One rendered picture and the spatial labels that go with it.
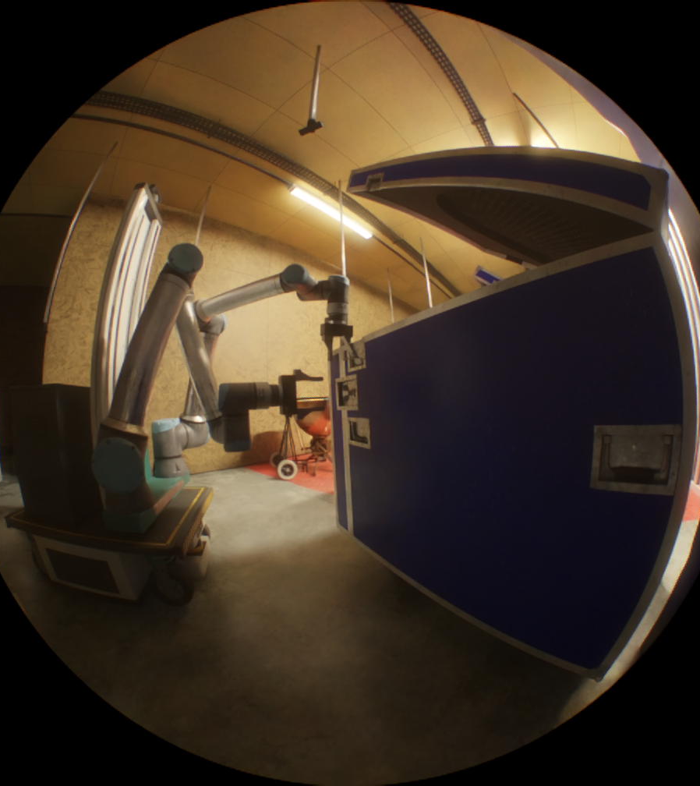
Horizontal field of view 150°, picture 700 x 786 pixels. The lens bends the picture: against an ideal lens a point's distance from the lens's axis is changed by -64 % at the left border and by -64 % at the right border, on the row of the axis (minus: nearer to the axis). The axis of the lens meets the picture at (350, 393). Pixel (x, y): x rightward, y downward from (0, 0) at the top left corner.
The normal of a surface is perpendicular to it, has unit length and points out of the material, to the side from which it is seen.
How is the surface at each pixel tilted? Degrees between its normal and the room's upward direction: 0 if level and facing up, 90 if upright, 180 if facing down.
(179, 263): 83
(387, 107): 180
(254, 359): 90
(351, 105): 180
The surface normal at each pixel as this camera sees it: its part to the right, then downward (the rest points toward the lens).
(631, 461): -0.88, 0.03
